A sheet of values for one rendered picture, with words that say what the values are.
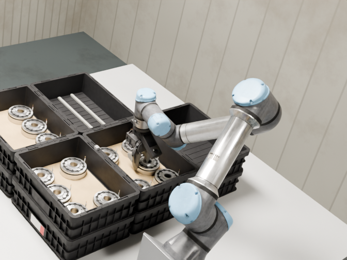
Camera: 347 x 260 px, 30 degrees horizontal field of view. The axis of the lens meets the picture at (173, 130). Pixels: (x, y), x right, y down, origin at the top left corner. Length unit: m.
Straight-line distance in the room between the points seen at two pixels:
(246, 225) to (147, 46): 2.43
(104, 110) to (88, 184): 0.53
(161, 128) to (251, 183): 0.76
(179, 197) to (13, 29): 3.20
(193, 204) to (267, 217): 0.82
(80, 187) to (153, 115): 0.41
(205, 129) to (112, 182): 0.41
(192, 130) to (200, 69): 2.14
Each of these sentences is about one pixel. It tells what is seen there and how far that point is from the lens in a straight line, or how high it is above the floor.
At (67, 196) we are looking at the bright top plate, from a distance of 2.40.
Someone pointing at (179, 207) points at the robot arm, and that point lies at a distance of 2.05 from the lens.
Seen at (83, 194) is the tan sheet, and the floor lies 0.83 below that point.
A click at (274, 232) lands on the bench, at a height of 0.70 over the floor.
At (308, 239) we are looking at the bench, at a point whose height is 0.70.
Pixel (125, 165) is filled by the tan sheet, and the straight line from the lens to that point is 2.63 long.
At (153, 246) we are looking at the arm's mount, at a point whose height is 0.94.
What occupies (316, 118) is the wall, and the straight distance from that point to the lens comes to 3.96.
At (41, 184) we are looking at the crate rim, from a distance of 2.32.
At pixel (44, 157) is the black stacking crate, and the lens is 2.53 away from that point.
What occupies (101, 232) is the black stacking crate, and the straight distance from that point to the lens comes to 2.36.
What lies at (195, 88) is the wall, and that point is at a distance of 4.57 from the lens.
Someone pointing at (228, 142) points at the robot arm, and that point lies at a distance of 2.11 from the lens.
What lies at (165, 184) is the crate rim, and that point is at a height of 0.93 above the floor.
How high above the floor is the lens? 2.42
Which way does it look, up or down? 33 degrees down
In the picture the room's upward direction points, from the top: 14 degrees clockwise
